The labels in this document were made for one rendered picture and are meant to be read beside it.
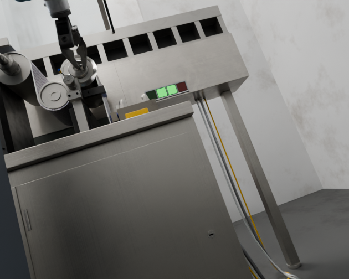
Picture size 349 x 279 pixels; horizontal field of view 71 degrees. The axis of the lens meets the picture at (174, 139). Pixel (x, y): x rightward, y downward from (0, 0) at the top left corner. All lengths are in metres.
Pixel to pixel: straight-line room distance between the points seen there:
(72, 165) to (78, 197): 0.09
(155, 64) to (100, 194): 0.95
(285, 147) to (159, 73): 2.44
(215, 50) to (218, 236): 1.14
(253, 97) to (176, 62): 2.19
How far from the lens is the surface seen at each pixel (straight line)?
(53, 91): 1.12
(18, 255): 0.45
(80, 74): 1.09
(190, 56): 1.53
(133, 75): 1.45
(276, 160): 3.46
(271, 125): 3.52
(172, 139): 0.72
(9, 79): 1.22
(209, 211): 0.72
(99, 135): 0.70
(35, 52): 1.64
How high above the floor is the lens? 0.68
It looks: 10 degrees up
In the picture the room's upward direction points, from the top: 19 degrees counter-clockwise
